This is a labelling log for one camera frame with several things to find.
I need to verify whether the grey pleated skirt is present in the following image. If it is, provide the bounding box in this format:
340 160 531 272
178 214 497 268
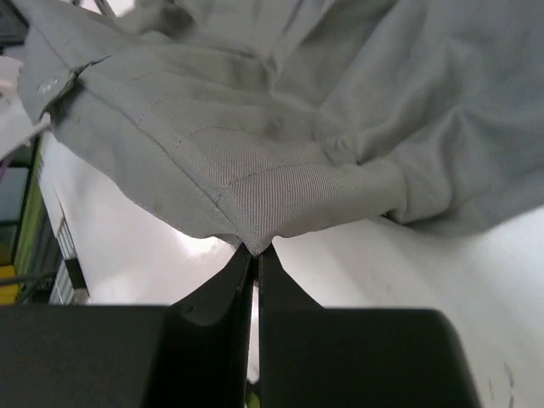
16 1 543 254

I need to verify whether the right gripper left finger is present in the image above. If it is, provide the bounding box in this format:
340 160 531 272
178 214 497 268
1 248 252 407

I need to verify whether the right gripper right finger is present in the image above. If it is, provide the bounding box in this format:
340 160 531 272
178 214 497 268
258 248 480 408

